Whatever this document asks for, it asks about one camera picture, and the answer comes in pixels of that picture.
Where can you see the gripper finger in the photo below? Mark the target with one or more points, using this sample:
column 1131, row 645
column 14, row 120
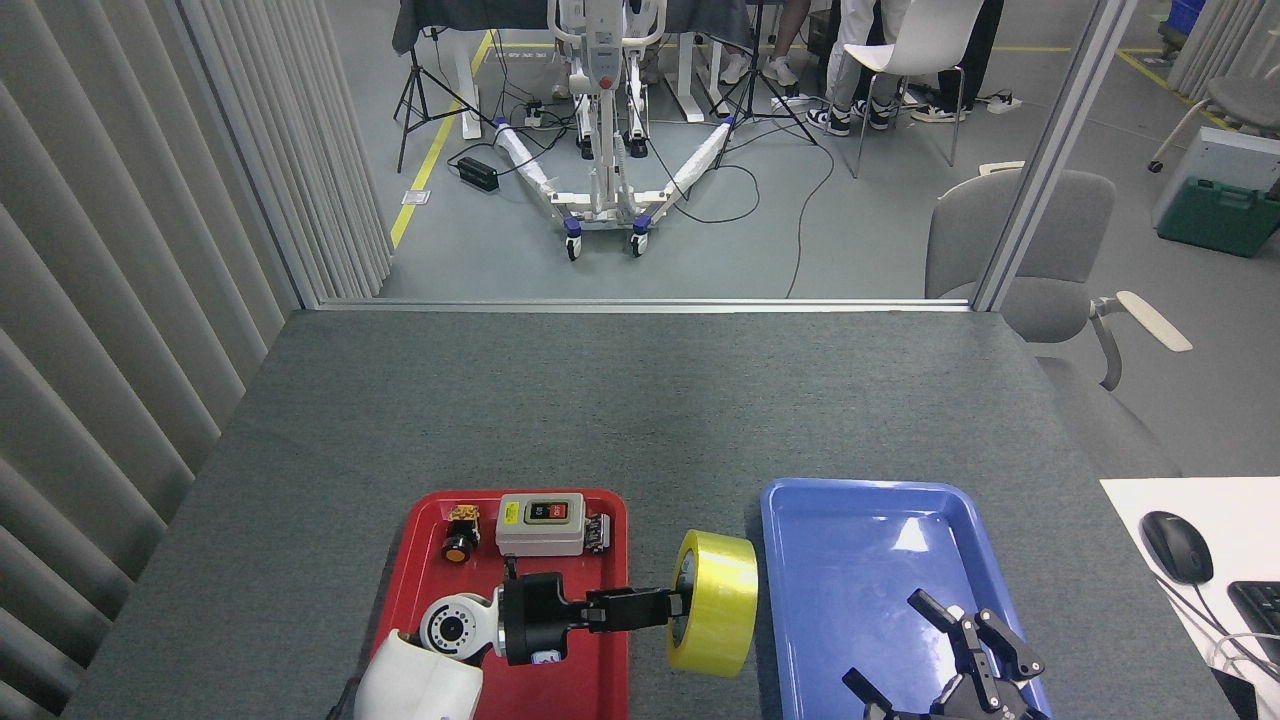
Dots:
column 870, row 695
column 1000, row 645

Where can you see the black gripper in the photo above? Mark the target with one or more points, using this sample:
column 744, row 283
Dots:
column 535, row 615

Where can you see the yellow tape roll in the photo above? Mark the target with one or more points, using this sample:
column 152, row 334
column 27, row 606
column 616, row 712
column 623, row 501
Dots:
column 725, row 600

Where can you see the small black electrical component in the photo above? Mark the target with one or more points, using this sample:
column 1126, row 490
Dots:
column 597, row 533

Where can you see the blue plastic tray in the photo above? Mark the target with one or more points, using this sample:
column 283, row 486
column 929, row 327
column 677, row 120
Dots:
column 830, row 600

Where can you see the orange push button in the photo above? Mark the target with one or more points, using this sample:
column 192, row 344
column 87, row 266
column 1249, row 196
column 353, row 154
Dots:
column 461, row 530

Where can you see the black computer mouse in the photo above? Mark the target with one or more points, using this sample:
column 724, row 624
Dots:
column 1175, row 545

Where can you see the red plastic tray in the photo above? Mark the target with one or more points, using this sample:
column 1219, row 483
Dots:
column 420, row 560

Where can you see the white desk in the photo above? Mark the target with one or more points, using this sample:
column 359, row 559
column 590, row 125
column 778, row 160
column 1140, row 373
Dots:
column 1230, row 520

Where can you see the black keyboard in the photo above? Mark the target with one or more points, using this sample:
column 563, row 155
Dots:
column 1262, row 615

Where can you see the grey office chair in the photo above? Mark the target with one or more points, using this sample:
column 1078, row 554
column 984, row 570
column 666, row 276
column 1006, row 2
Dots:
column 1060, row 250

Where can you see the black power brick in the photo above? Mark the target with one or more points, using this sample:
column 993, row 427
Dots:
column 478, row 175

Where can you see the white floor label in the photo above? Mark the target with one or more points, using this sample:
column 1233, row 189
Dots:
column 415, row 197

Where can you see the green plastic case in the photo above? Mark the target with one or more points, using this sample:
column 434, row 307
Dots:
column 1220, row 218

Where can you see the black tripod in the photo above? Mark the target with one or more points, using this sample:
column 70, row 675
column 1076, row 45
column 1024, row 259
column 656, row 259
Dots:
column 415, row 85
column 755, row 95

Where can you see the grey metal box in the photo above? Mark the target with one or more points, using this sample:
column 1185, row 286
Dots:
column 1235, row 158

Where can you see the white power strip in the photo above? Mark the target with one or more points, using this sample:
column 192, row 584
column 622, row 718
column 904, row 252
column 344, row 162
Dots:
column 1004, row 102

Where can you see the white stand on wheels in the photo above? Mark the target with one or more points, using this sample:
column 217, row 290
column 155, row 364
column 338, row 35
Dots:
column 603, row 60

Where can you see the person with white shoes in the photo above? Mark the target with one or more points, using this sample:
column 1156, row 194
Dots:
column 780, row 68

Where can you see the person in dark trousers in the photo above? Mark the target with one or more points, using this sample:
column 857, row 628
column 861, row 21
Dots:
column 965, row 70

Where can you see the person in grey trousers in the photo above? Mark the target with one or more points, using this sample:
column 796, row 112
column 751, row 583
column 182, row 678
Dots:
column 850, row 70

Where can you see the grey chair with white legs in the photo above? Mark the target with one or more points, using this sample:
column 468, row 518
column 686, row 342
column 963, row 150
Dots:
column 1245, row 100

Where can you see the white plastic chair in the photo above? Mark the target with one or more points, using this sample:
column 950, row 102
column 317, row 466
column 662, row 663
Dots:
column 925, row 45

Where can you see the grey vertical blinds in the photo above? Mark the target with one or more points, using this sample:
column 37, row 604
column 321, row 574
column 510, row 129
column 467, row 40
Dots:
column 100, row 300
column 1230, row 35

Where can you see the grey switch box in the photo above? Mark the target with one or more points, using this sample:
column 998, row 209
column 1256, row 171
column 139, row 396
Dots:
column 535, row 538

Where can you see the silver frame rail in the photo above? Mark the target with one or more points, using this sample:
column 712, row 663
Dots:
column 640, row 305

